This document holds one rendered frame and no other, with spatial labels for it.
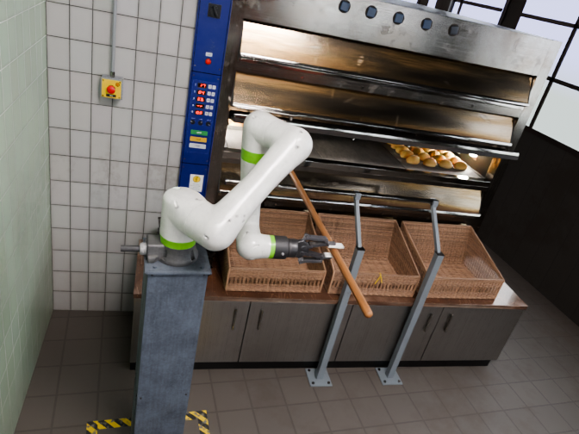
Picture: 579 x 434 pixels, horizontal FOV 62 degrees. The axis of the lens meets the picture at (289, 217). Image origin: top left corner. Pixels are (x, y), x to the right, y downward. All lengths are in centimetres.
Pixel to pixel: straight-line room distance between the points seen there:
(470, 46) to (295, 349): 201
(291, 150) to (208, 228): 38
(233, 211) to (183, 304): 42
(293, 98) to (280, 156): 116
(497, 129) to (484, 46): 55
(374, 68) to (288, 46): 50
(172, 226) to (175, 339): 46
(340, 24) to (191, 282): 161
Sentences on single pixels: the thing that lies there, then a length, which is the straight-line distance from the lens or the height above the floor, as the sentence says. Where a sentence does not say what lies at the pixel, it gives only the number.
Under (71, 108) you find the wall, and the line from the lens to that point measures 272.
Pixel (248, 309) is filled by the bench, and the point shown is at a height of 49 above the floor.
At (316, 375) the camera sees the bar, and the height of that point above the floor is 3.
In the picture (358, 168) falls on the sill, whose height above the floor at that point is 117.
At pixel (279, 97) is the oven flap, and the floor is 153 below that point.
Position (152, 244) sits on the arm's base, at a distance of 167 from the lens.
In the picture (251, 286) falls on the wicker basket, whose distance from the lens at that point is 264.
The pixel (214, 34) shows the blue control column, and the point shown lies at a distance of 256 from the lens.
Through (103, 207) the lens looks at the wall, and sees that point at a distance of 292.
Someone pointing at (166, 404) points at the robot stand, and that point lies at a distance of 210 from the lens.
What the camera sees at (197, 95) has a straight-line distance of 262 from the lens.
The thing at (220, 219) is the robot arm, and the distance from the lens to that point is 149.
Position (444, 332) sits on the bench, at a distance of 328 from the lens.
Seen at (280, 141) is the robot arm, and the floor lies 165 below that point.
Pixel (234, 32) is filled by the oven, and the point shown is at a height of 182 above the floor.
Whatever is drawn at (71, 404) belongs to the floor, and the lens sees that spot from 284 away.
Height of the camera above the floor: 216
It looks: 27 degrees down
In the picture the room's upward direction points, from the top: 13 degrees clockwise
